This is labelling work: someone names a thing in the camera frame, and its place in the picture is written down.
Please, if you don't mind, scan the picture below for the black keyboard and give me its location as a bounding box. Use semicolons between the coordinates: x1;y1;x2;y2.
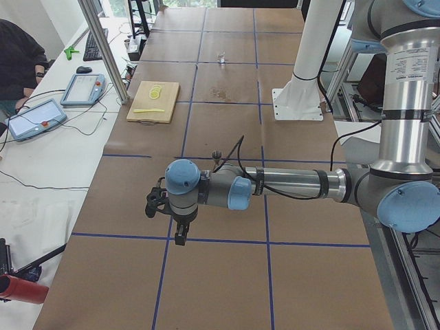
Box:
82;32;102;62

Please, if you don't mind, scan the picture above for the black pendant cable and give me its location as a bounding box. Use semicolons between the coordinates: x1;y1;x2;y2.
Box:
0;82;114;190

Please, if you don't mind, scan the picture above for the green plastic clamp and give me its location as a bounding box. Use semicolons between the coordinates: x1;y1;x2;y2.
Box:
64;45;79;61

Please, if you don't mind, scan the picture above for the small clear glass beaker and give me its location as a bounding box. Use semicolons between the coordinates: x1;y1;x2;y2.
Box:
217;52;226;65

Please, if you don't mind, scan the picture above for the black computer mouse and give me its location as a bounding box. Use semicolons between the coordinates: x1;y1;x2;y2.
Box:
76;66;92;74

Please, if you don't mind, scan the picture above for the aluminium frame post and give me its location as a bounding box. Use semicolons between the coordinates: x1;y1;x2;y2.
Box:
78;0;129;104

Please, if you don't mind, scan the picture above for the near blue teach pendant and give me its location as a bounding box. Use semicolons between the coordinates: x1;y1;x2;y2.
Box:
5;99;67;141

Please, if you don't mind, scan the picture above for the bamboo cutting board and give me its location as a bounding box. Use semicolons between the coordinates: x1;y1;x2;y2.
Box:
126;81;179;124

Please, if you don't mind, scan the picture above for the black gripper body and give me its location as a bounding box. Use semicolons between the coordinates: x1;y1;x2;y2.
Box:
145;177;169;218

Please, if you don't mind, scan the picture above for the person in black sweater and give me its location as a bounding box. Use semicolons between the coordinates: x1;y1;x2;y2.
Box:
1;19;48;116

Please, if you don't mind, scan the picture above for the black tripod leg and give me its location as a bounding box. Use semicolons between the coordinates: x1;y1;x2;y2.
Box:
13;243;67;277

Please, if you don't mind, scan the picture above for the red cylinder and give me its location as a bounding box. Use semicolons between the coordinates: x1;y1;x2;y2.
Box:
1;274;49;305

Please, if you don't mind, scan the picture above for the far blue teach pendant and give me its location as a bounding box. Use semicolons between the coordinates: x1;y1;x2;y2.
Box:
60;74;105;107

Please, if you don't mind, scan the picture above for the steel double jigger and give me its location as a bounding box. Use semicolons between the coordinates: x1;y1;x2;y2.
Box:
212;151;222;162

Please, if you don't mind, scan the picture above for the yellow plastic knife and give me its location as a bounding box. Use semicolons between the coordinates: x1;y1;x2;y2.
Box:
133;108;165;113

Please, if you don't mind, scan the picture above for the blue teach pendant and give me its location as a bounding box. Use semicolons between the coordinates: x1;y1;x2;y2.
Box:
5;99;67;141
60;74;105;107

